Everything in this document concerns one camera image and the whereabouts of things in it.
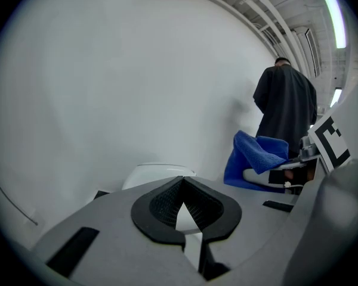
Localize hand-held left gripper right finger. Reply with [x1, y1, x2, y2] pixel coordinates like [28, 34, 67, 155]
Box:
[182, 176, 301, 281]

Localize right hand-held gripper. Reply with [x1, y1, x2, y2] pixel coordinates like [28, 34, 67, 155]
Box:
[242, 109, 351, 189]

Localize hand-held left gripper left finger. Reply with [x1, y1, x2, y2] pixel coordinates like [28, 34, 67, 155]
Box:
[32, 176, 209, 286]

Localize blue cloth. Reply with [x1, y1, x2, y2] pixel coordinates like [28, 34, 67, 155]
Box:
[223, 129, 290, 194]

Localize white toilet body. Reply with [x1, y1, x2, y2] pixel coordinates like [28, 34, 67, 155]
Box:
[121, 163, 197, 191]

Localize small ceiling light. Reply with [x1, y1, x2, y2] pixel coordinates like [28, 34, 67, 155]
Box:
[329, 88, 343, 108]

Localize ceiling air conditioner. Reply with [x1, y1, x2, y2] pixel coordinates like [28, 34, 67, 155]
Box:
[295, 27, 322, 79]

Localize white ceiling pipes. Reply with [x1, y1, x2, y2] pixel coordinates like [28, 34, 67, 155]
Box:
[166, 0, 305, 71]

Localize ceiling light strip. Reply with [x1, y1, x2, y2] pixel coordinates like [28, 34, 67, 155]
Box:
[314, 0, 347, 49]

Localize long black wall cable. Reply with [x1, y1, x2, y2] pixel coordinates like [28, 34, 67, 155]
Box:
[0, 167, 39, 226]

